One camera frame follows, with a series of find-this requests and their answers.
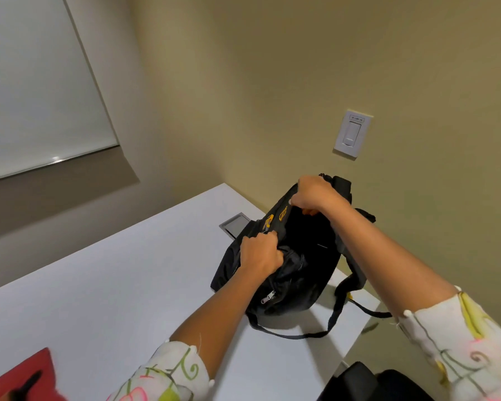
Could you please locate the white roller window blind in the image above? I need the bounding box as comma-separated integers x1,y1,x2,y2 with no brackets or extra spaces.
0,0,120,184

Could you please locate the grey desk cable grommet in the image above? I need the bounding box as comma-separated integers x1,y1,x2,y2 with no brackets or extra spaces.
219,212,251,239

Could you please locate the white wall light switch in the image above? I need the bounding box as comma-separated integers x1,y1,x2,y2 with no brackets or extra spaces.
333,109,373,158

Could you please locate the person's left forearm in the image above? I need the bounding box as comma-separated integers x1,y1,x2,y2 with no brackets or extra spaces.
169,263,272,378

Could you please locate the black pen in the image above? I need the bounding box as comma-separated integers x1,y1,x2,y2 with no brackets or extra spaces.
9,370,43,401

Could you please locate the person's right hand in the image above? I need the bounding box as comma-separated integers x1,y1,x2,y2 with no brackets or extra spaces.
289,175,343,216

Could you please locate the black office chair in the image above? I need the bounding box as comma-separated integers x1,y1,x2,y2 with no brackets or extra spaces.
317,361,435,401

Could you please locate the red folder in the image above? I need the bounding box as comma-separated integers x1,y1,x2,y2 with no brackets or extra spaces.
0,348,63,401

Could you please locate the person's right forearm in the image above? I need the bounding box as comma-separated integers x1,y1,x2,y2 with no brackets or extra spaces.
319,195,460,318

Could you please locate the person's left hand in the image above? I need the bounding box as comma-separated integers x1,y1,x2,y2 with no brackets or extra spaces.
239,231,284,277

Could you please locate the black backpack with yellow logo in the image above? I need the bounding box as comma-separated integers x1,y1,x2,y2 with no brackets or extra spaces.
210,173,393,340

